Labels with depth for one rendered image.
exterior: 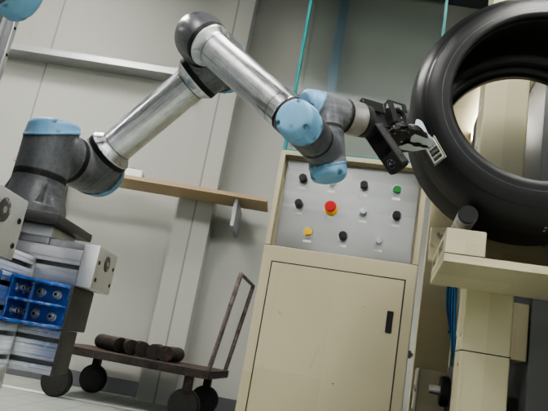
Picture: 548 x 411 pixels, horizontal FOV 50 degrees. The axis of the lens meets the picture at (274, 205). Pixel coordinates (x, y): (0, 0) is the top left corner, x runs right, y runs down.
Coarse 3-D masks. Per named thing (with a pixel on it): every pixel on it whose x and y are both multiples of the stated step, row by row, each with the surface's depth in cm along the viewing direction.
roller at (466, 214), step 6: (462, 210) 135; (468, 210) 134; (474, 210) 134; (456, 216) 138; (462, 216) 134; (468, 216) 134; (474, 216) 134; (456, 222) 139; (462, 222) 134; (468, 222) 134; (474, 222) 134; (462, 228) 139; (468, 228) 138
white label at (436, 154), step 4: (432, 136) 138; (436, 140) 137; (436, 144) 137; (428, 148) 139; (432, 148) 138; (436, 148) 137; (440, 148) 136; (428, 152) 139; (432, 152) 138; (436, 152) 138; (440, 152) 137; (432, 156) 138; (436, 156) 138; (440, 156) 137; (444, 156) 136; (432, 160) 139; (436, 160) 138; (440, 160) 137; (436, 164) 138
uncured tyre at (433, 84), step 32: (512, 0) 146; (544, 0) 142; (448, 32) 147; (480, 32) 142; (512, 32) 160; (544, 32) 158; (448, 64) 141; (480, 64) 169; (512, 64) 168; (544, 64) 166; (416, 96) 144; (448, 96) 138; (448, 128) 137; (416, 160) 150; (448, 160) 136; (480, 160) 133; (448, 192) 140; (480, 192) 133; (512, 192) 130; (544, 192) 129; (480, 224) 143; (512, 224) 134; (544, 224) 131
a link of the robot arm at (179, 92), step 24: (192, 72) 135; (168, 96) 138; (192, 96) 139; (120, 120) 142; (144, 120) 139; (168, 120) 141; (96, 144) 140; (120, 144) 141; (144, 144) 144; (96, 168) 141; (120, 168) 152; (96, 192) 146
